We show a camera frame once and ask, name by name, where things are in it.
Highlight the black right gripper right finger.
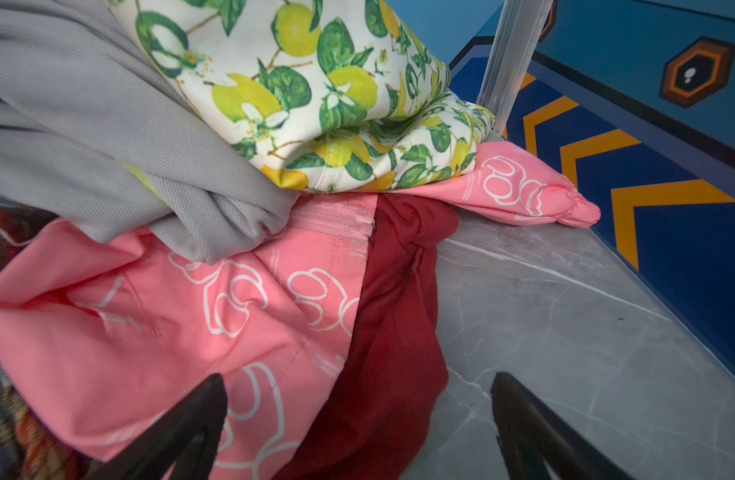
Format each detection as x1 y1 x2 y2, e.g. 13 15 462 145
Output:
491 372 631 479

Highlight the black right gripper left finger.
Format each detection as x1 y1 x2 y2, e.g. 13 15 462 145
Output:
89 374 227 480

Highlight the pink cloth with white print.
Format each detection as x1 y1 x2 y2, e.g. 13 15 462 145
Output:
0 142 601 479

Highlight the dark red cloth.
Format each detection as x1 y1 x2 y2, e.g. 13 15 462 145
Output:
275 194 459 479

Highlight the grey ribbed cloth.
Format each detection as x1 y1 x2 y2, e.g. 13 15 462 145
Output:
0 1 297 264

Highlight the lemon print cloth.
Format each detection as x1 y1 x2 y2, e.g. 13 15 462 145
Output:
108 0 493 193

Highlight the plaid flannel shirt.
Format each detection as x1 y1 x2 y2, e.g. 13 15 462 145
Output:
0 191 98 480

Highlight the aluminium corner post right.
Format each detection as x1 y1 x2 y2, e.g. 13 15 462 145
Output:
477 0 553 134

